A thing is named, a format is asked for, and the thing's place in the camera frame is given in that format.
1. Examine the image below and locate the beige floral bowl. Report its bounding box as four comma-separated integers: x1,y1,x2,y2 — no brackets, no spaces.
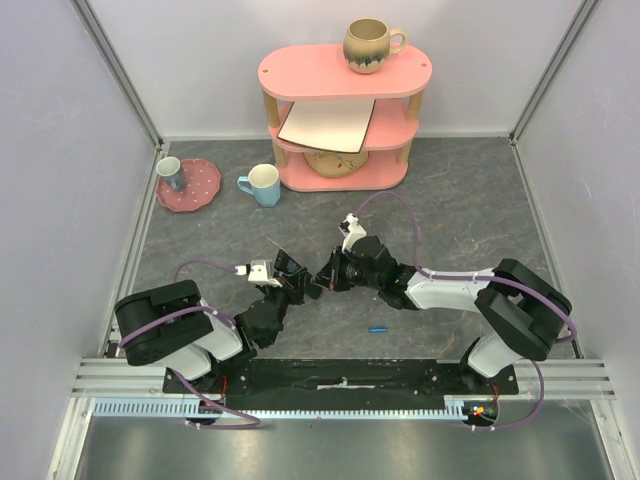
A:
303,150,369,178

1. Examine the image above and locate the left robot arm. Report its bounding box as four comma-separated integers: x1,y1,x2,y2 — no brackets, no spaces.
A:
114,261,321,393

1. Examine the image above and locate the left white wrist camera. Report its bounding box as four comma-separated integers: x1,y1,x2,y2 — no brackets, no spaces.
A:
235,259,282,288

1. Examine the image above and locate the aluminium front rail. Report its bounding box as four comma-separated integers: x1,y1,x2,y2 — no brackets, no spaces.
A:
72,358,615,400

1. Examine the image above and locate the pink dotted plate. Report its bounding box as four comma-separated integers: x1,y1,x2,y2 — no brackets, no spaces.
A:
155,158,222,213

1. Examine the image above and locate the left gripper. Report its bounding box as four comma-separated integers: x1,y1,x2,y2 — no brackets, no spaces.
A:
263,267,308,322

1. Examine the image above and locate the grey small mug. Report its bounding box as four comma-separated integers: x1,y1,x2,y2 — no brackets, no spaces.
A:
155,157,187,192

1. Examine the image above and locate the white square plate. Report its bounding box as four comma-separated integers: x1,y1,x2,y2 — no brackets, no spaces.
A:
277,99,376,153

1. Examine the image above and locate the aluminium frame post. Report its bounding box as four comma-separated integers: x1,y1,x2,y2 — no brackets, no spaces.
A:
70,0,164,149
509,0,601,145

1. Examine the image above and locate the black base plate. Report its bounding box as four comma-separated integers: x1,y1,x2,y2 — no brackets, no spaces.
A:
191,358,519,399

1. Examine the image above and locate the light blue mug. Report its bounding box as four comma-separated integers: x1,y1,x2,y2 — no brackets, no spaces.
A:
236,164,280,208

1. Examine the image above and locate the grey slotted cable duct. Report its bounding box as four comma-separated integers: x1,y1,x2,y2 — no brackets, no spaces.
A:
92,394,501,420

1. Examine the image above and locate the pink three-tier shelf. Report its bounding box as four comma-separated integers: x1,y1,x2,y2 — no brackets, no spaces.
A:
258,44,432,192

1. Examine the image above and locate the left aluminium frame post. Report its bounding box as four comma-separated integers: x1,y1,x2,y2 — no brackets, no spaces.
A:
70,0,164,149

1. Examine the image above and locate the right aluminium frame post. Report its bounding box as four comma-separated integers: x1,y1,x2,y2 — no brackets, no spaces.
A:
509,0,601,145

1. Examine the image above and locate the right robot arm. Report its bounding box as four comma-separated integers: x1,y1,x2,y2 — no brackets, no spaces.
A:
315,236,572,394

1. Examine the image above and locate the beige ceramic mug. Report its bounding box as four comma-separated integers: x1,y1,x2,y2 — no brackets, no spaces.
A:
343,18,407,74

